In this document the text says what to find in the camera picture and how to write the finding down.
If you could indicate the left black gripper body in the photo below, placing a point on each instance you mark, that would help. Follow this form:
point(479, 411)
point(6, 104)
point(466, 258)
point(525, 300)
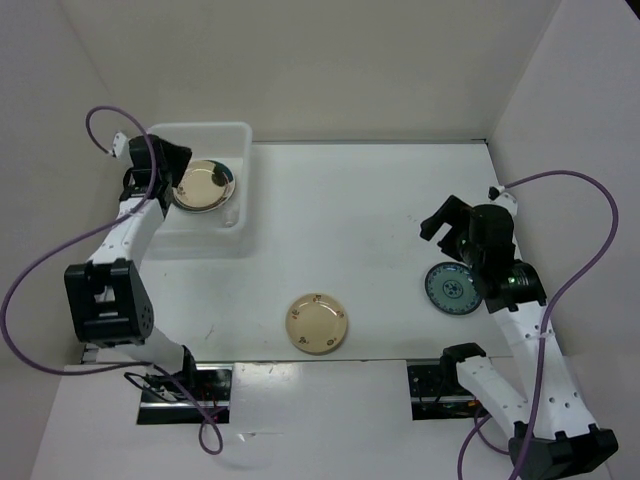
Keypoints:
point(165, 176)

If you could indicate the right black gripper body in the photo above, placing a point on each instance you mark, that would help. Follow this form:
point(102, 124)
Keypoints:
point(469, 251)

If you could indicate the white plate red green rim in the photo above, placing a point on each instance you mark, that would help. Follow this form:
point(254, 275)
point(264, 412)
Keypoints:
point(232, 185)

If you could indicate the beige plate with black patch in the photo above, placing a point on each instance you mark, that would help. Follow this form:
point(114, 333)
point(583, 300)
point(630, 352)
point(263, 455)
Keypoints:
point(205, 185)

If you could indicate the teal patterned small plate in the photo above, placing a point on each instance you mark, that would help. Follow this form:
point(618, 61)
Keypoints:
point(451, 289)

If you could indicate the clear glass cup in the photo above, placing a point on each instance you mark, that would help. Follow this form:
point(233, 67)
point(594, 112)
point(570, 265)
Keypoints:
point(230, 216)

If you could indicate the beige plate with red marks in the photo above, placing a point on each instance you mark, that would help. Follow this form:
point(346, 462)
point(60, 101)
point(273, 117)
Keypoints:
point(316, 324)

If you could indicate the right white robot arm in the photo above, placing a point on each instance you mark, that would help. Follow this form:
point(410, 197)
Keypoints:
point(551, 433)

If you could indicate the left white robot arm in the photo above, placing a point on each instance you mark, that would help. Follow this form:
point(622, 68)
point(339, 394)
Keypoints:
point(109, 304)

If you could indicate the white plastic bin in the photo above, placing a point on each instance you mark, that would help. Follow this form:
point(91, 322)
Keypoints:
point(217, 177)

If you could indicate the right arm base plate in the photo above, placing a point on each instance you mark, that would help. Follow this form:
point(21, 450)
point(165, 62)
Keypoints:
point(434, 399)

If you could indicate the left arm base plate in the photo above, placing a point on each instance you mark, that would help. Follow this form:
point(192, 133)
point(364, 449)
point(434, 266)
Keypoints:
point(162, 403)

